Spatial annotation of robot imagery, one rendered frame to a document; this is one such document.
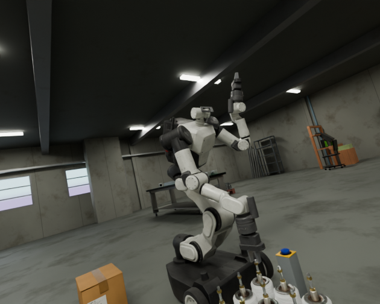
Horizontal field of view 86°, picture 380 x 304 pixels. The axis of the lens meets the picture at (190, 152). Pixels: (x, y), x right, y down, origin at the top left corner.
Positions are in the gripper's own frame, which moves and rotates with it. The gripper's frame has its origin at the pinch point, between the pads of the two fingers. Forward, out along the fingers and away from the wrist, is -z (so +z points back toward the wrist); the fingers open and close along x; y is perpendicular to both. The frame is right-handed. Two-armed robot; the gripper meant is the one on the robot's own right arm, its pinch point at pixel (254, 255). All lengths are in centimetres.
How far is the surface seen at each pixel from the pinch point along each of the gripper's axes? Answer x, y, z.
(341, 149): -81, 793, 19
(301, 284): 10.5, 15.7, -18.7
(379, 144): 13, 923, 4
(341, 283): 16, 54, -37
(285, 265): 6.7, 12.7, -9.5
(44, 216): -819, 49, 30
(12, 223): -832, -35, 32
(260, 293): 1.3, -4.6, -13.9
